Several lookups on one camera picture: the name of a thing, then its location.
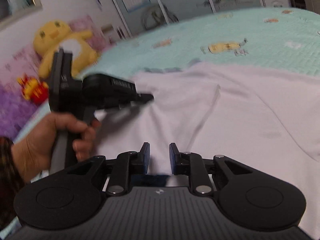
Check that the dark patterned left sleeve forearm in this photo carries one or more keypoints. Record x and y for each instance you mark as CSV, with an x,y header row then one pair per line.
x,y
10,183

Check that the framed wall picture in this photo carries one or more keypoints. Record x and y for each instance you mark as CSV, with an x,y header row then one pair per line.
x,y
14,10

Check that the white shirt with navy trim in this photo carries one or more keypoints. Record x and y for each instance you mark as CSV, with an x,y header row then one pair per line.
x,y
265,118

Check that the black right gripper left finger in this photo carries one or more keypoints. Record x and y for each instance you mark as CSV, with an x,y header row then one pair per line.
x,y
126,165

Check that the red yellow plush toy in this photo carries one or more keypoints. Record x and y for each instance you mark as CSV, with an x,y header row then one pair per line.
x,y
33,90

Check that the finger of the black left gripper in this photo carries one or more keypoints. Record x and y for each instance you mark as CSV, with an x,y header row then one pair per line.
x,y
136,99
116,119

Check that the purple plush toy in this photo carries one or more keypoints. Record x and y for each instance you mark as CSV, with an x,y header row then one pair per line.
x,y
15,112

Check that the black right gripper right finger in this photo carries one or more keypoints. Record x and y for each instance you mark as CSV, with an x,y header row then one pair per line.
x,y
192,166

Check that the pink patterned pillow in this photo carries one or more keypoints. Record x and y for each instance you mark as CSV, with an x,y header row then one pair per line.
x,y
26,61

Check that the left hand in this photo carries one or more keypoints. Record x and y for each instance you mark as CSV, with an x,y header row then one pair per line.
x,y
33,153

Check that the mint green patterned bedspread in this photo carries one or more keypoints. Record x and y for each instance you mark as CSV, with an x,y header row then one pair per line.
x,y
270,38

